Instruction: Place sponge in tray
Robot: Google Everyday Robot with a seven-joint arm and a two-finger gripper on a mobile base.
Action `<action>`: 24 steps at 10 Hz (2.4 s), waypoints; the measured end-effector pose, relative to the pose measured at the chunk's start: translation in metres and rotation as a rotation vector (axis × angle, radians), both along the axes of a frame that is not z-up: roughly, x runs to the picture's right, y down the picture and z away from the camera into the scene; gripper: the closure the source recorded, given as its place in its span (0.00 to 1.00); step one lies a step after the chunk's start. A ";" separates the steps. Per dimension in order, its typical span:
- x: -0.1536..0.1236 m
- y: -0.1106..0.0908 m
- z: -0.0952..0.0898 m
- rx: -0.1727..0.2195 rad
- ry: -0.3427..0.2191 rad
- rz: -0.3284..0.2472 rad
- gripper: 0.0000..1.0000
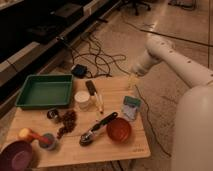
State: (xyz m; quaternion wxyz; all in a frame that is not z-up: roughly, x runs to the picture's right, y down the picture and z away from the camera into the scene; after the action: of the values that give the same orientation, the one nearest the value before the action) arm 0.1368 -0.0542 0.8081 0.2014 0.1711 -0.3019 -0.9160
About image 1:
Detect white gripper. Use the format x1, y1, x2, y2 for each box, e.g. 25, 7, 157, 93
128, 51, 155, 89

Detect green sponge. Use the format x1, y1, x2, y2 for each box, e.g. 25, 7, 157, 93
123, 96, 141, 107

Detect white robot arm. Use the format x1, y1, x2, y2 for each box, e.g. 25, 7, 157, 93
130, 35, 213, 171

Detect green plastic tray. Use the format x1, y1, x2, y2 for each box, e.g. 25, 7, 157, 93
16, 74, 73, 110

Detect wooden table board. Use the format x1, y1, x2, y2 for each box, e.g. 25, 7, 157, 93
3, 77, 151, 168

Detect orange red bowl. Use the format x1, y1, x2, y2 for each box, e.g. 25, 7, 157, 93
106, 117, 131, 143

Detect white round jar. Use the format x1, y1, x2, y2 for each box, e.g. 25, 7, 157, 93
74, 91, 90, 110

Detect black power adapter box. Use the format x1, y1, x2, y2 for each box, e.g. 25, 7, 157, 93
71, 64, 87, 78

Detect black office chair base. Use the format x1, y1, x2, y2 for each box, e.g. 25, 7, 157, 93
117, 0, 151, 16

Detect brown grape bunch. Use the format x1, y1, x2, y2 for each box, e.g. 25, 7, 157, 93
57, 110, 77, 139

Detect small silver metal cup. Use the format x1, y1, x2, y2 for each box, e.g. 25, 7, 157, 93
47, 108, 60, 123

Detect small grey cup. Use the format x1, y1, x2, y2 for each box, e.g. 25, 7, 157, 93
39, 133, 57, 151

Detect dark shelf unit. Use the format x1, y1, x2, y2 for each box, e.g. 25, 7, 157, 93
0, 0, 118, 104

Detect yellow red toy utensil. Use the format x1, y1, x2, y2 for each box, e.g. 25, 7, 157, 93
18, 128, 43, 141

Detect purple bowl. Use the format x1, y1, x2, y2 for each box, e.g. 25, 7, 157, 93
0, 140, 33, 171

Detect tangled black cables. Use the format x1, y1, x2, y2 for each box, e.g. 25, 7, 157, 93
56, 31, 134, 79

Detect black handled ice cream scoop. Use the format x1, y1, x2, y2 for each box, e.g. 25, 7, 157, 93
79, 112, 118, 146

